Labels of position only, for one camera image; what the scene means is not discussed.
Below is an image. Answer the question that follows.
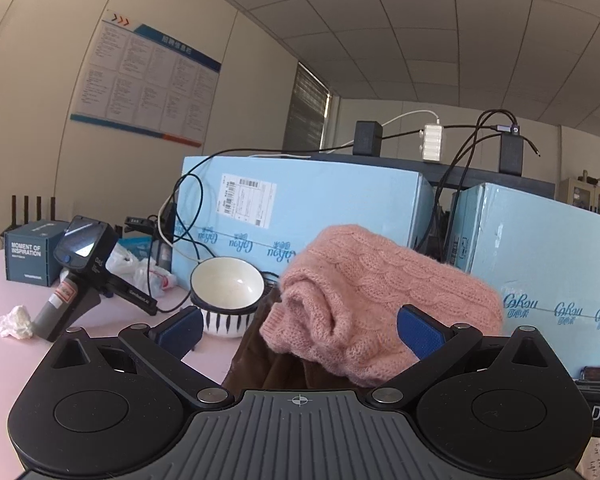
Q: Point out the glass door cabinet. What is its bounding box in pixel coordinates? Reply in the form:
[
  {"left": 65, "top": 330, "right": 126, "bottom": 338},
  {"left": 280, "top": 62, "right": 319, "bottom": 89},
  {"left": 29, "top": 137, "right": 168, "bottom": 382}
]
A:
[{"left": 560, "top": 172, "right": 600, "bottom": 221}]

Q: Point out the black power adapter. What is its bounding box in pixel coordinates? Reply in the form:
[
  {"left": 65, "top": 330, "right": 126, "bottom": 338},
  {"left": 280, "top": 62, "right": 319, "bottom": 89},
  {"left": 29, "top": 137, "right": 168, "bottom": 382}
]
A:
[
  {"left": 497, "top": 125, "right": 525, "bottom": 177},
  {"left": 354, "top": 120, "right": 383, "bottom": 157}
]

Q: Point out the light blue printed box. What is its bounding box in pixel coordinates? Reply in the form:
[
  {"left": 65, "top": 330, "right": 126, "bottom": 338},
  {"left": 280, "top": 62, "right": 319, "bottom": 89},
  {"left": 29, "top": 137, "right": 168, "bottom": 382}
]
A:
[{"left": 450, "top": 182, "right": 600, "bottom": 381}]

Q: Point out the black router with antennas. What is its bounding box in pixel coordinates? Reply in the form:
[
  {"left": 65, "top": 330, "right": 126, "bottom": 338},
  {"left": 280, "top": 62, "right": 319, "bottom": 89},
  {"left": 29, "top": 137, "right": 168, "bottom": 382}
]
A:
[{"left": 2, "top": 195, "right": 56, "bottom": 241}]

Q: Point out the dark shelf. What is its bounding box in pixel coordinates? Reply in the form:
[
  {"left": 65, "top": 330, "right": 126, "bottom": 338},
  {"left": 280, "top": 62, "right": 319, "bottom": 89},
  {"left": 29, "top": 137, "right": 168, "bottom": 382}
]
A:
[{"left": 280, "top": 151, "right": 556, "bottom": 206}]

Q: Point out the white cable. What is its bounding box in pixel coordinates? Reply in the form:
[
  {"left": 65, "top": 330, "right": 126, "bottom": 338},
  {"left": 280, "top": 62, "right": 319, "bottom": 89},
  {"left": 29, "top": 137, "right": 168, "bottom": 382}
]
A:
[{"left": 382, "top": 109, "right": 440, "bottom": 136}]

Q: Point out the white bowl with black stripes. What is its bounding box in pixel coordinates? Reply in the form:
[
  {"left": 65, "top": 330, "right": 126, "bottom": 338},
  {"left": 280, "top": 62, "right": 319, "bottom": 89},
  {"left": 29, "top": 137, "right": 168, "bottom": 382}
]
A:
[{"left": 189, "top": 257, "right": 266, "bottom": 338}]

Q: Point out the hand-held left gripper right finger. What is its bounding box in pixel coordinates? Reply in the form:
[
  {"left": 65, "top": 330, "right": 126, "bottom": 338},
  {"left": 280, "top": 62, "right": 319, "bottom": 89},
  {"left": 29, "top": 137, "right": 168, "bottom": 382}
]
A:
[{"left": 365, "top": 304, "right": 556, "bottom": 407}]

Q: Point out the wall poster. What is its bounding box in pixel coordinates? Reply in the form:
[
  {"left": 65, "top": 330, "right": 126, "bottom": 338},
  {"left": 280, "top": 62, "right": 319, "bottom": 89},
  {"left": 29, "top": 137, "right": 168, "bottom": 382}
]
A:
[{"left": 70, "top": 9, "right": 222, "bottom": 148}]

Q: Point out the pink knitted sweater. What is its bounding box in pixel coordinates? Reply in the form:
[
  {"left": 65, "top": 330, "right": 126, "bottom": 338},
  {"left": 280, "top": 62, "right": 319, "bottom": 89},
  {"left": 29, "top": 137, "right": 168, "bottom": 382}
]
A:
[{"left": 259, "top": 224, "right": 506, "bottom": 388}]

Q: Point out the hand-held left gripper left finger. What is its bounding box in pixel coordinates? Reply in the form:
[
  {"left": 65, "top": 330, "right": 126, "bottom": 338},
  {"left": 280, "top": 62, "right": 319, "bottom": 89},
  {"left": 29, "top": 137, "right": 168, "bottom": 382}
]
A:
[{"left": 47, "top": 305, "right": 236, "bottom": 408}]

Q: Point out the window blind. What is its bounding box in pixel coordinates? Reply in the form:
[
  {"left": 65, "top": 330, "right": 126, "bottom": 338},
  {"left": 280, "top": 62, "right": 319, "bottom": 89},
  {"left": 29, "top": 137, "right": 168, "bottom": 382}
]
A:
[{"left": 282, "top": 62, "right": 331, "bottom": 151}]

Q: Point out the white plastic bag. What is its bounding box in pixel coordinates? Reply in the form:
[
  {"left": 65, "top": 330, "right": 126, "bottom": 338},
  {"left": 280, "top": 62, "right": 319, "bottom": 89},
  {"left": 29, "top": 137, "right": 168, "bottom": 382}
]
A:
[{"left": 105, "top": 245, "right": 178, "bottom": 306}]

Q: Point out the crumpled white tissue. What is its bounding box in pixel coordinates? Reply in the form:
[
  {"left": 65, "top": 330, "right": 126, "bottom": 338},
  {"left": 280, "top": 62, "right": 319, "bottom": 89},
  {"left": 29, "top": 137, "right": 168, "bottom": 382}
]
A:
[{"left": 0, "top": 305, "right": 35, "bottom": 341}]

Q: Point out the light blue box with label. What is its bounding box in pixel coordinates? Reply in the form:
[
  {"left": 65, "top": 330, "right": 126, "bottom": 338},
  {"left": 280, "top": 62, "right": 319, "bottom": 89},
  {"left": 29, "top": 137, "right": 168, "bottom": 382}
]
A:
[{"left": 171, "top": 155, "right": 433, "bottom": 306}]

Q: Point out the black handheld camera device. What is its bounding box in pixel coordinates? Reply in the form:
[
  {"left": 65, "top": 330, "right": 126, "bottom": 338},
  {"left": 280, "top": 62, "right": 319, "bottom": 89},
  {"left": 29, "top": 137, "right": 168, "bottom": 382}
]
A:
[{"left": 32, "top": 215, "right": 160, "bottom": 343}]

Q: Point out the brown cloth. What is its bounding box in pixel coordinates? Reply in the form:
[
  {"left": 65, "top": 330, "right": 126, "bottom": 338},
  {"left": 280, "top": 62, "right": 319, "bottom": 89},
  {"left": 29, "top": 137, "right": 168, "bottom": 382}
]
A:
[{"left": 221, "top": 287, "right": 381, "bottom": 393}]

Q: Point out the dark blue box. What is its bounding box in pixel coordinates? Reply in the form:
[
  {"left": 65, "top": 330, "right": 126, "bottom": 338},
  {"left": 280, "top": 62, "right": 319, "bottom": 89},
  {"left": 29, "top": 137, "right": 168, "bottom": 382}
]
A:
[{"left": 4, "top": 219, "right": 71, "bottom": 288}]

